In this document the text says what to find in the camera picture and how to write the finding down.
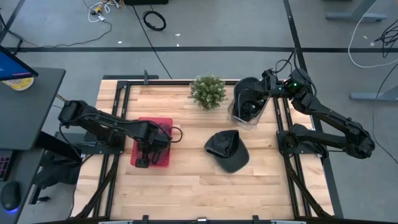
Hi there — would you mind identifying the black cable bundle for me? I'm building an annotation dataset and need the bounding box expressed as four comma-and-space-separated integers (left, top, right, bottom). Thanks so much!
374, 18, 398, 58

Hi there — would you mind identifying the black keyboard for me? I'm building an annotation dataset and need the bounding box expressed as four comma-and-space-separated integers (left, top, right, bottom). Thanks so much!
0, 151, 15, 182

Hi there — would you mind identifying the black computer mouse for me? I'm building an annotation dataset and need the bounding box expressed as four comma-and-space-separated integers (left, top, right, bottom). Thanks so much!
0, 181, 22, 212

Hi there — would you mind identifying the long black floor cable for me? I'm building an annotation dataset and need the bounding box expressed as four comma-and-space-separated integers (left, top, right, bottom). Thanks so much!
132, 4, 174, 80

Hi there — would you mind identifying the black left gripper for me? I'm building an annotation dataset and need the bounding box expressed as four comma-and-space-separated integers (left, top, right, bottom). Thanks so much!
136, 123, 171, 169

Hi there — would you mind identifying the computer monitor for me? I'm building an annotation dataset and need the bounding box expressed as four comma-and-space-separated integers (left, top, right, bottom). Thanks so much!
0, 45, 40, 82

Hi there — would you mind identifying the black cloth bag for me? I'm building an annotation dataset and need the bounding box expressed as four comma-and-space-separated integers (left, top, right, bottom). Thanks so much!
32, 151, 83, 190

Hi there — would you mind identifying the white and yellow cable bundle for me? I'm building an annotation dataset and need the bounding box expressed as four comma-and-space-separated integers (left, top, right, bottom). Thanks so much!
82, 0, 123, 24

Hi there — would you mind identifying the black aluminium frame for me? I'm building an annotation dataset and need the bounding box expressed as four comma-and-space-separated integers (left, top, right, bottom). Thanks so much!
73, 70, 333, 224

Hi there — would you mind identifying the grey desk foot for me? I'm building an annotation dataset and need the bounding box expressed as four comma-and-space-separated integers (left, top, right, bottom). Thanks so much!
349, 83, 398, 102
325, 0, 388, 23

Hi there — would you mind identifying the red plastic bin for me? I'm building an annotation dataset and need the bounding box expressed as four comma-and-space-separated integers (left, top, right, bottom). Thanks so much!
129, 116, 174, 169

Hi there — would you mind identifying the long white cable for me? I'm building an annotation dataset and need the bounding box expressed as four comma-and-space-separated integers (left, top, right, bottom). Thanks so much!
347, 12, 398, 69

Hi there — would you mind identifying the dark grey baseball cap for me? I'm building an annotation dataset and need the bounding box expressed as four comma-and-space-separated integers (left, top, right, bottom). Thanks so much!
238, 91, 268, 123
204, 129, 251, 174
233, 77, 265, 119

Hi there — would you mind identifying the dark grey desk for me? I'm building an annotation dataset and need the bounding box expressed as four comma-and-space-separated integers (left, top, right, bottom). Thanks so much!
0, 67, 67, 224

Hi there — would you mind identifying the coiled black cable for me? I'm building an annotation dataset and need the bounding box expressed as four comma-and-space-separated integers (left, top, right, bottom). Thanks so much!
142, 10, 167, 32

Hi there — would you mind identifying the clear plastic bin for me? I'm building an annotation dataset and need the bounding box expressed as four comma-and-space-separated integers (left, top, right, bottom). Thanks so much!
226, 77, 272, 131

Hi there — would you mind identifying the small green potted plant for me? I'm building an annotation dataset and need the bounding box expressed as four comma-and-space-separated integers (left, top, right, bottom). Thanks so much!
188, 73, 228, 112

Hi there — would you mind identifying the yellow round bowl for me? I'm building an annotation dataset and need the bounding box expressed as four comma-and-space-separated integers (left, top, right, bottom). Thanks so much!
1, 77, 35, 92

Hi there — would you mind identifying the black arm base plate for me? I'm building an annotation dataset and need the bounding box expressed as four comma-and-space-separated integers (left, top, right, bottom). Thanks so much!
55, 130, 127, 156
276, 129, 323, 156

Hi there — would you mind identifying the black floor box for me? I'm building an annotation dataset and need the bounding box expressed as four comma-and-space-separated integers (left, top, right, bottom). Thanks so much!
123, 0, 169, 6

